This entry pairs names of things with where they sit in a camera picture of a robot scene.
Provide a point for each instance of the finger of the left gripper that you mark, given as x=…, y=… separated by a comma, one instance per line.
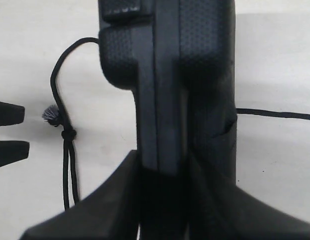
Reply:
x=12, y=151
x=11, y=114

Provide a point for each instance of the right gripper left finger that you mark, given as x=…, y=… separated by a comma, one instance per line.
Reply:
x=110, y=213

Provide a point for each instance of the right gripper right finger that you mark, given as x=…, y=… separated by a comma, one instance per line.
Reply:
x=219, y=210

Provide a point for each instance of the black plastic carrying case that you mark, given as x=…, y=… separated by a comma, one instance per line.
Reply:
x=177, y=57

